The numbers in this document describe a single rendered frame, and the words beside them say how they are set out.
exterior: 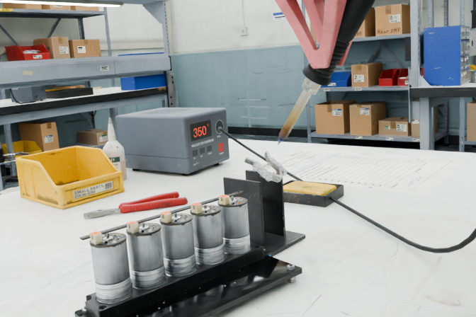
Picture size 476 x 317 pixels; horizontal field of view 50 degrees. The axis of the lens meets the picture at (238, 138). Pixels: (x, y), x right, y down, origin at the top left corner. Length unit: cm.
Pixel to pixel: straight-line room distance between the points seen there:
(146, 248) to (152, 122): 46
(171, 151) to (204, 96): 559
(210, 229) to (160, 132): 42
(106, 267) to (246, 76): 561
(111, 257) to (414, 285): 23
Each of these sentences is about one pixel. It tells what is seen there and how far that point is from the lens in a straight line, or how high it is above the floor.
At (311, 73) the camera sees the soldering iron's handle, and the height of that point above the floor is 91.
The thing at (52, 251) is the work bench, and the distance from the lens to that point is 55.
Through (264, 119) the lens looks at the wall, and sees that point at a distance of 585.
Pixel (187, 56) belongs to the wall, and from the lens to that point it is 652.
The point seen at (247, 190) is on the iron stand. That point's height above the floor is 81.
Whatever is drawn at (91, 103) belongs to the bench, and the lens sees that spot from 326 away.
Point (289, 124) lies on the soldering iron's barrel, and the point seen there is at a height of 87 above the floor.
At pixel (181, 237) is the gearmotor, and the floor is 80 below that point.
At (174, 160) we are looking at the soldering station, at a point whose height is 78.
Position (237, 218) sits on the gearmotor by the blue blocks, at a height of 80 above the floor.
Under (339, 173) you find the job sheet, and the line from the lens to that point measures 77.
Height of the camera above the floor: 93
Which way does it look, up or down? 9 degrees down
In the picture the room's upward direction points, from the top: 4 degrees counter-clockwise
